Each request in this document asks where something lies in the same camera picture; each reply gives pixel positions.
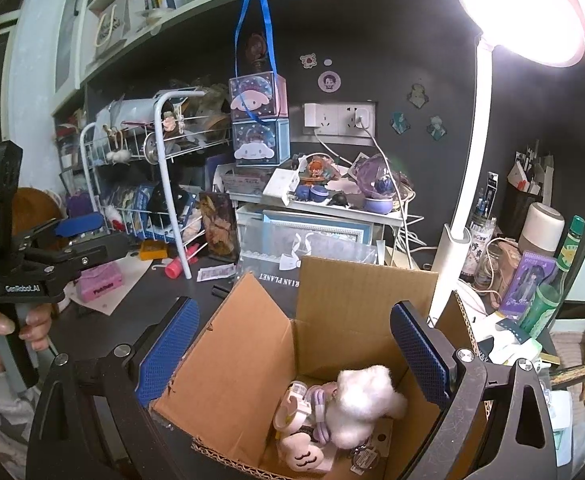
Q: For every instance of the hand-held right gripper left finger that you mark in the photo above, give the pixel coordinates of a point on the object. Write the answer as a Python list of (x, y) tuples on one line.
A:
[(167, 350)]

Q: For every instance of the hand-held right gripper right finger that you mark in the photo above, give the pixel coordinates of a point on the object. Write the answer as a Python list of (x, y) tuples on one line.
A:
[(422, 355)]

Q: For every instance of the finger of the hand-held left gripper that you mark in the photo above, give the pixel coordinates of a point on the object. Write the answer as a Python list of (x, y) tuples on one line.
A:
[(97, 252), (80, 225)]

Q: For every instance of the white fluffy plush toy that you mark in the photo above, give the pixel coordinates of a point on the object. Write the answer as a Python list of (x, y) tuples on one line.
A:
[(362, 400)]

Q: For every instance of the brown cardboard box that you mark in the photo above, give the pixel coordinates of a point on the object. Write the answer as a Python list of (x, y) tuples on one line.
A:
[(242, 360)]

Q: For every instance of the pink tissue packet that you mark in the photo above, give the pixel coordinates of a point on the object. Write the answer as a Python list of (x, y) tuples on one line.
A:
[(100, 282)]

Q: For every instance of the brown round plush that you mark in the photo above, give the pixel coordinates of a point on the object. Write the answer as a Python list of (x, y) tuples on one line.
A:
[(35, 210)]

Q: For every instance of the small orange box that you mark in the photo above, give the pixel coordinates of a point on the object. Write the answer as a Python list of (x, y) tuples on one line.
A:
[(152, 250)]

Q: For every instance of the red tube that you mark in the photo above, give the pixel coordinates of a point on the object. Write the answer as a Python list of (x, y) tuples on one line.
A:
[(175, 267)]

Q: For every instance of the dark illustrated card box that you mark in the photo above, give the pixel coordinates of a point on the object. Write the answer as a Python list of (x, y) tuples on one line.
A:
[(218, 227)]

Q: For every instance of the clear pen jar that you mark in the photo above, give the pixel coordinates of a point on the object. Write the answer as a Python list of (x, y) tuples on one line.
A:
[(480, 245)]

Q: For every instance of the purple card box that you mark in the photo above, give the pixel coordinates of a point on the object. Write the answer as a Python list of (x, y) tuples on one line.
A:
[(527, 285)]

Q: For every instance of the white tape roll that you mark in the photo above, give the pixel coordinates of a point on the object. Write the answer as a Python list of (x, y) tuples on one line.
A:
[(290, 405)]

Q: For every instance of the green glass bottle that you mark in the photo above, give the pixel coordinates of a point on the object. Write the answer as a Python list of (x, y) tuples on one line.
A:
[(547, 305)]

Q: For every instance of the pale pink plush toy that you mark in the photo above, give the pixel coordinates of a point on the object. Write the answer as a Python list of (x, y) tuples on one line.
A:
[(302, 452)]

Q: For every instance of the small white desk shelf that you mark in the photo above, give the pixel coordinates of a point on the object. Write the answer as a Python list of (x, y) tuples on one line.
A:
[(252, 220)]

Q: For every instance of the white cabinet door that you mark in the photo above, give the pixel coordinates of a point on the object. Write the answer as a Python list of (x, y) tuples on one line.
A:
[(42, 45)]

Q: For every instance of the white cylindrical humidifier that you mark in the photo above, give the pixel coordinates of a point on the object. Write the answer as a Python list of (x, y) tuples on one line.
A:
[(542, 230)]

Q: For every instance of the purple globe figure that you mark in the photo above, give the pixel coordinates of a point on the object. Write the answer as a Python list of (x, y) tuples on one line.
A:
[(377, 185)]

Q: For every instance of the black pen holder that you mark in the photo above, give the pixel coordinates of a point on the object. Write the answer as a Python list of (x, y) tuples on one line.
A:
[(517, 205)]

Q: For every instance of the flat white box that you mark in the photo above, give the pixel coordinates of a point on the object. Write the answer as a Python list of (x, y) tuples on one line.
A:
[(281, 186)]

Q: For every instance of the white paper bag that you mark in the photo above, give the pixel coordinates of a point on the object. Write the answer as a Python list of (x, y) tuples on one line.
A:
[(112, 27)]

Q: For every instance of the orange-haired figurine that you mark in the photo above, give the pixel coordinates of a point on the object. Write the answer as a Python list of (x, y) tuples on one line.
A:
[(320, 170)]

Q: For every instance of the pink cartoon character box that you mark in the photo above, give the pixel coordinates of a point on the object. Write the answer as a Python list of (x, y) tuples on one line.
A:
[(255, 97)]

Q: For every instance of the white charger plug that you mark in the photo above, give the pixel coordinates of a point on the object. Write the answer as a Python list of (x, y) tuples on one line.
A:
[(357, 116)]

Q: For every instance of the blue ribbon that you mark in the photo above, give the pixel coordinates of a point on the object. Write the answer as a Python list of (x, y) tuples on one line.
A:
[(267, 35)]

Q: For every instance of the white desk lamp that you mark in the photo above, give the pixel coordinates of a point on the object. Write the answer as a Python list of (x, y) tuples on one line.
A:
[(517, 15)]

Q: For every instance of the character wall sticker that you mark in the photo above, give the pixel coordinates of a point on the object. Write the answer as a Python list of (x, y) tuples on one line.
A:
[(419, 96), (400, 122), (437, 127)]

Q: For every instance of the white wall socket panel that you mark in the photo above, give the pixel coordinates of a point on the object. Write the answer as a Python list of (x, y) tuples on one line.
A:
[(330, 119)]

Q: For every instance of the small white wall sticker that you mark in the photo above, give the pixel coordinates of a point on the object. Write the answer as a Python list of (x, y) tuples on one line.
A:
[(308, 60)]

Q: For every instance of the round purple wall sticker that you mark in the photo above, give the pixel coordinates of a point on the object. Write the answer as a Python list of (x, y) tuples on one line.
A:
[(330, 82)]

